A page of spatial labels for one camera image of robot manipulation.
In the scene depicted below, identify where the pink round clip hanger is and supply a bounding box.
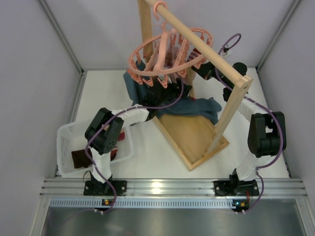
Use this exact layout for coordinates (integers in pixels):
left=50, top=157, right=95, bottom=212
left=127, top=0, right=213, bottom=88

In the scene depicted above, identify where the red purple striped sock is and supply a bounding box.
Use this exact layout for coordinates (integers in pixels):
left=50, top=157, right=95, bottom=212
left=110, top=129, right=125, bottom=161
left=187, top=48, right=202, bottom=61

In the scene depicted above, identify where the white plastic basket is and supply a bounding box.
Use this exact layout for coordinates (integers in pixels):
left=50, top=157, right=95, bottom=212
left=57, top=119, right=134, bottom=178

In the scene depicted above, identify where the aluminium mounting rail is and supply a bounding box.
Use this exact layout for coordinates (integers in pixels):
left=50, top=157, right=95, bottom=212
left=40, top=178, right=308, bottom=199

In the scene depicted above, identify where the brown striped sock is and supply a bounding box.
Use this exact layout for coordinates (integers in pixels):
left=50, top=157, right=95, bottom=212
left=71, top=149, right=92, bottom=169

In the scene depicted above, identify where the pink cloth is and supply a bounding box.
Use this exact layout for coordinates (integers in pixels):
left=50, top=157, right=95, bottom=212
left=163, top=45, right=186, bottom=83

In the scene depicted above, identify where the blue cloth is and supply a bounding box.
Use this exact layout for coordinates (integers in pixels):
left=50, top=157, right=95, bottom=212
left=123, top=72, right=222, bottom=124

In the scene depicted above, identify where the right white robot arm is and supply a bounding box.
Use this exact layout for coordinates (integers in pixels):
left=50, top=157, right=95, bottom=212
left=215, top=96, right=286, bottom=196

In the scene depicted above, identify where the wooden hanging rack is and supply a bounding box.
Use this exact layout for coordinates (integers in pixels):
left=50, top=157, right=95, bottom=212
left=128, top=0, right=252, bottom=171

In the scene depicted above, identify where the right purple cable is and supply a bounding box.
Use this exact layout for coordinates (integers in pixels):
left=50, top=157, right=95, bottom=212
left=214, top=33, right=285, bottom=214

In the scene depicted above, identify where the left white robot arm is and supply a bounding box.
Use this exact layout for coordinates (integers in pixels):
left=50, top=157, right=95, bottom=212
left=84, top=79, right=192, bottom=197

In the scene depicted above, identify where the slotted cable duct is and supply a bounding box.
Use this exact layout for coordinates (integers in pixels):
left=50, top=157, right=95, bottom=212
left=49, top=198, right=248, bottom=209

